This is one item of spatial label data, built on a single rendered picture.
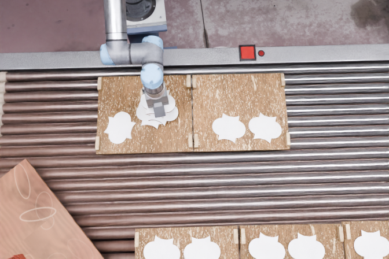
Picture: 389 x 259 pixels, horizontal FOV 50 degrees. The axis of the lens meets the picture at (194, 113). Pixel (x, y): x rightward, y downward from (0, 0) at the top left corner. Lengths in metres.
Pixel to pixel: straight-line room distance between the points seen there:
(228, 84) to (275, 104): 0.23
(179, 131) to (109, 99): 0.34
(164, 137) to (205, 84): 0.30
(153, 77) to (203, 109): 0.46
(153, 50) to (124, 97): 0.44
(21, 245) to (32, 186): 0.22
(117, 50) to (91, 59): 0.49
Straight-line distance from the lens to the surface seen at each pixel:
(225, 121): 1.79
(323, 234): 1.81
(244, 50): 1.93
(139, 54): 1.47
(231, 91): 1.84
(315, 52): 2.01
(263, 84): 1.87
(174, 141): 1.77
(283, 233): 1.77
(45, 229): 1.71
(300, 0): 3.24
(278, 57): 1.96
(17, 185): 1.77
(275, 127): 1.81
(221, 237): 1.73
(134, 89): 1.85
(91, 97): 1.90
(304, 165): 1.83
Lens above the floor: 2.66
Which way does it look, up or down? 73 degrees down
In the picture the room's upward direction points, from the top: 2 degrees clockwise
